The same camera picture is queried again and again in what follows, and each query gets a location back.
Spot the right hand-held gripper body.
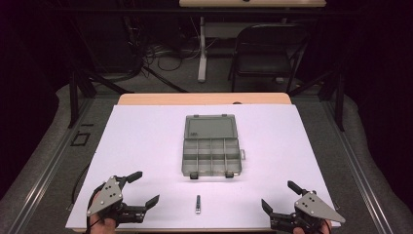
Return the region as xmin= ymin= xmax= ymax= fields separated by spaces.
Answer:
xmin=269 ymin=189 xmax=347 ymax=234

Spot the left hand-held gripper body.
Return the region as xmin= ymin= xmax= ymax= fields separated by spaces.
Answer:
xmin=86 ymin=175 xmax=146 ymax=226

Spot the clear plastic compartment box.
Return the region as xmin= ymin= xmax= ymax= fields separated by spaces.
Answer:
xmin=180 ymin=113 xmax=246 ymax=180

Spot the person's right hand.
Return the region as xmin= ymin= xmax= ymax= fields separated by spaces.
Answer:
xmin=292 ymin=219 xmax=333 ymax=234

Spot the person's left hand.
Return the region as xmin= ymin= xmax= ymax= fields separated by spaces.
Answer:
xmin=89 ymin=190 xmax=117 ymax=234

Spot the white board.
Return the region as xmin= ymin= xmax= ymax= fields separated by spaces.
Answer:
xmin=64 ymin=103 xmax=342 ymax=230

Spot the black metal stand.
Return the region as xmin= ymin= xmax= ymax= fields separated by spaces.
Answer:
xmin=287 ymin=66 xmax=347 ymax=133
xmin=66 ymin=67 xmax=134 ymax=130

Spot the black folding chair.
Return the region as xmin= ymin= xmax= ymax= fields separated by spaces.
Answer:
xmin=227 ymin=22 xmax=310 ymax=95

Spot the white table leg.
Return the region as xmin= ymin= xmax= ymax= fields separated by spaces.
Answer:
xmin=197 ymin=15 xmax=208 ymax=84

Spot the bundle of floor cables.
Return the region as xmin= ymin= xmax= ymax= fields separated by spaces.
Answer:
xmin=123 ymin=16 xmax=218 ymax=82

